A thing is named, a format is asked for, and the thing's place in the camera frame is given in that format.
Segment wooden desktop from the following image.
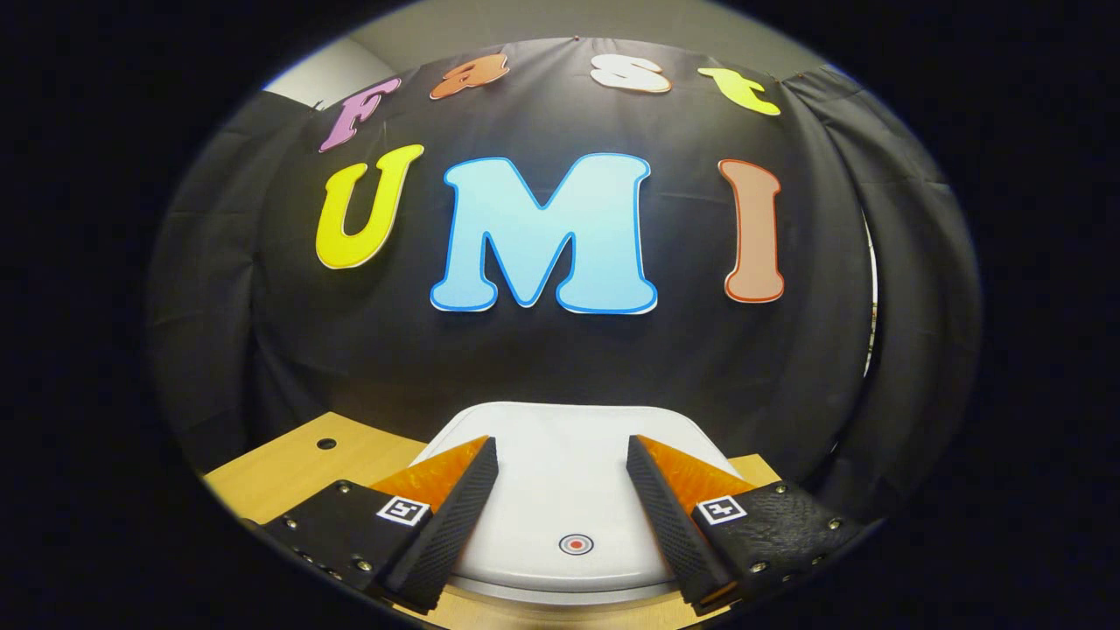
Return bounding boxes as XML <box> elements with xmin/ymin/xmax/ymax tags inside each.
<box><xmin>203</xmin><ymin>411</ymin><xmax>784</xmax><ymax>630</ymax></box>

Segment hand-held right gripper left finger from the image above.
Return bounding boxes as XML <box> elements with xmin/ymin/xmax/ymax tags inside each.
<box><xmin>254</xmin><ymin>435</ymin><xmax>500</xmax><ymax>613</ymax></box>

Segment white desktop garbage bin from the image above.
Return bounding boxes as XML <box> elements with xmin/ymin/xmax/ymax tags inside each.
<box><xmin>409</xmin><ymin>401</ymin><xmax>732</xmax><ymax>606</ymax></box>

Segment black backdrop cloth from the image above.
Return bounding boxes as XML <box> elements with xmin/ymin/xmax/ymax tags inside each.
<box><xmin>149</xmin><ymin>37</ymin><xmax>981</xmax><ymax>517</ymax></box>

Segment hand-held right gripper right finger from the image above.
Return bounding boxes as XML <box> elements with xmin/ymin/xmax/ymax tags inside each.
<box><xmin>626</xmin><ymin>434</ymin><xmax>867</xmax><ymax>613</ymax></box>

